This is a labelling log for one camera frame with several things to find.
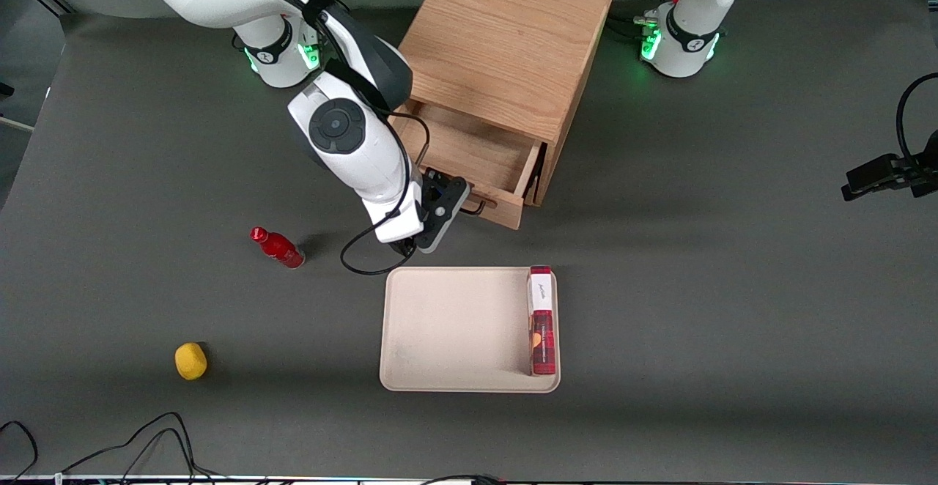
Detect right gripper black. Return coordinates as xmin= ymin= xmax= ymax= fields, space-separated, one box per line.
xmin=423 ymin=169 xmax=462 ymax=212

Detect wooden drawer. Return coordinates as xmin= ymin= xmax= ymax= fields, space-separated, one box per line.
xmin=391 ymin=100 xmax=547 ymax=231

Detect wooden drawer cabinet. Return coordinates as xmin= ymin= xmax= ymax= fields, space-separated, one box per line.
xmin=396 ymin=0 xmax=613 ymax=207

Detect beige plastic tray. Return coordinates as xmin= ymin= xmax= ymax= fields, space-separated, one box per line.
xmin=379 ymin=266 xmax=561 ymax=393

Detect red bottle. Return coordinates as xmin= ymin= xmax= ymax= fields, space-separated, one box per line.
xmin=250 ymin=226 xmax=306 ymax=270

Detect red and white carton box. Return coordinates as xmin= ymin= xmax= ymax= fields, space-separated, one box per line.
xmin=528 ymin=265 xmax=557 ymax=377

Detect yellow lemon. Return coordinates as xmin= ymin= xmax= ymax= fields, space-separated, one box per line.
xmin=174 ymin=342 xmax=208 ymax=381

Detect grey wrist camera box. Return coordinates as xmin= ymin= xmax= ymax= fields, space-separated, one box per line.
xmin=415 ymin=176 xmax=471 ymax=254

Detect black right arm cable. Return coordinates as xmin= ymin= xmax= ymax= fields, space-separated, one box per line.
xmin=198 ymin=0 xmax=433 ymax=276

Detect black left arm base cables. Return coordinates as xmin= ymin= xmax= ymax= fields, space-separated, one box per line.
xmin=607 ymin=15 xmax=660 ymax=40

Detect black cable at table edge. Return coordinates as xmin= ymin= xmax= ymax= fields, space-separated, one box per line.
xmin=421 ymin=474 xmax=506 ymax=485

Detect black paired floor cables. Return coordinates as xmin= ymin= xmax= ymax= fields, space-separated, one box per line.
xmin=62 ymin=412 xmax=221 ymax=482

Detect black camera clamp mount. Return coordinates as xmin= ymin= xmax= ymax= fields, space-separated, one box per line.
xmin=841 ymin=130 xmax=938 ymax=202

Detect black looped camera cable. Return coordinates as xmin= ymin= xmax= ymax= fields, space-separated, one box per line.
xmin=896 ymin=73 xmax=938 ymax=171

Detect thin black floor cable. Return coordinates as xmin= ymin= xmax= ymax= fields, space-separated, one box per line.
xmin=0 ymin=421 xmax=39 ymax=482

